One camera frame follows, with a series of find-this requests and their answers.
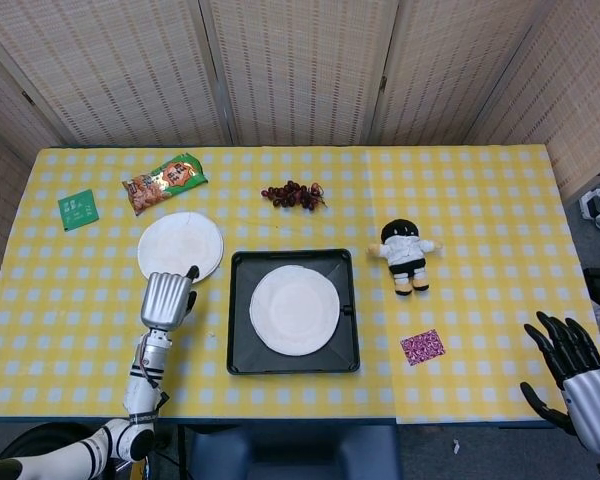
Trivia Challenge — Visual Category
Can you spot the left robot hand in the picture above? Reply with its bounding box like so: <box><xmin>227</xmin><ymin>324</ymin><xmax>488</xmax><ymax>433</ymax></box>
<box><xmin>139</xmin><ymin>264</ymin><xmax>200</xmax><ymax>331</ymax></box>

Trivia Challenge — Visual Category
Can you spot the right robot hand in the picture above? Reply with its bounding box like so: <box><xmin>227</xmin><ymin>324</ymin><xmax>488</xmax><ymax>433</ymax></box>
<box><xmin>519</xmin><ymin>310</ymin><xmax>600</xmax><ymax>459</ymax></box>

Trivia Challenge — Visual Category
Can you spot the white paper plate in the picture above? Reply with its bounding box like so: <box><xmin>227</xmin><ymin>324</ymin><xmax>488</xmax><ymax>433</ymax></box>
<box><xmin>249</xmin><ymin>264</ymin><xmax>341</xmax><ymax>357</ymax></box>
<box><xmin>137</xmin><ymin>211</ymin><xmax>225</xmax><ymax>287</ymax></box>

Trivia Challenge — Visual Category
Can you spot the black square plastic tray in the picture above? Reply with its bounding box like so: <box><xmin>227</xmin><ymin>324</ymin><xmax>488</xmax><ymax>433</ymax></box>
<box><xmin>226</xmin><ymin>248</ymin><xmax>362</xmax><ymax>376</ymax></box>

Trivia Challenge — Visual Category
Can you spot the small plush doll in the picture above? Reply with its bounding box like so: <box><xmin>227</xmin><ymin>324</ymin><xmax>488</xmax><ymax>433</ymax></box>
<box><xmin>365</xmin><ymin>218</ymin><xmax>444</xmax><ymax>299</ymax></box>

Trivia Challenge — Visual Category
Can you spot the orange green snack bag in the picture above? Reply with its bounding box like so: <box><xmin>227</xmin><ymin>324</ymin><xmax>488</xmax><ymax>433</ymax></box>
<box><xmin>121</xmin><ymin>152</ymin><xmax>210</xmax><ymax>217</ymax></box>

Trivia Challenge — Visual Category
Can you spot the green square packet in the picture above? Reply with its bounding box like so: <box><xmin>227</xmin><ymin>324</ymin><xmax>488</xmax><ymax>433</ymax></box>
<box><xmin>57</xmin><ymin>188</ymin><xmax>101</xmax><ymax>233</ymax></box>

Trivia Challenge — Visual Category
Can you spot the dark red grape bunch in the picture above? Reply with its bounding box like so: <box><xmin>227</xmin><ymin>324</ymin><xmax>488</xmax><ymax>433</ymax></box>
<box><xmin>260</xmin><ymin>180</ymin><xmax>328</xmax><ymax>213</ymax></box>

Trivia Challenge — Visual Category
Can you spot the purple patterned square packet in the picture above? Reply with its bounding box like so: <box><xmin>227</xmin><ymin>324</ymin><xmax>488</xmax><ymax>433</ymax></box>
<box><xmin>399</xmin><ymin>328</ymin><xmax>447</xmax><ymax>367</ymax></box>

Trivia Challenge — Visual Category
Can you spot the black round base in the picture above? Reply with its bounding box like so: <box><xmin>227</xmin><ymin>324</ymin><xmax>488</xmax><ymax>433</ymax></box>
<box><xmin>0</xmin><ymin>422</ymin><xmax>109</xmax><ymax>480</ymax></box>

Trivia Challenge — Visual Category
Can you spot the dark blue chair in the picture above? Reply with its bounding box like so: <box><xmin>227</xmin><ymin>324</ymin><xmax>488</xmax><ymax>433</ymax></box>
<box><xmin>187</xmin><ymin>424</ymin><xmax>401</xmax><ymax>480</ymax></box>

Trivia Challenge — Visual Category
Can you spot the white power adapter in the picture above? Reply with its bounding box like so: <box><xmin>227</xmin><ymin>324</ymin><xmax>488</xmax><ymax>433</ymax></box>
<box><xmin>579</xmin><ymin>188</ymin><xmax>600</xmax><ymax>221</ymax></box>

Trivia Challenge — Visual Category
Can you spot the yellow white checked tablecloth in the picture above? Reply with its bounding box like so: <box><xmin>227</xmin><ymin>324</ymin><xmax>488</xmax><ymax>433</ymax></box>
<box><xmin>0</xmin><ymin>144</ymin><xmax>600</xmax><ymax>425</ymax></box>

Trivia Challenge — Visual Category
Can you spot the woven folding screen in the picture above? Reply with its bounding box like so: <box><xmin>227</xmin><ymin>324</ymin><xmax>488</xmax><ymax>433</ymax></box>
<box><xmin>0</xmin><ymin>0</ymin><xmax>600</xmax><ymax>281</ymax></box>

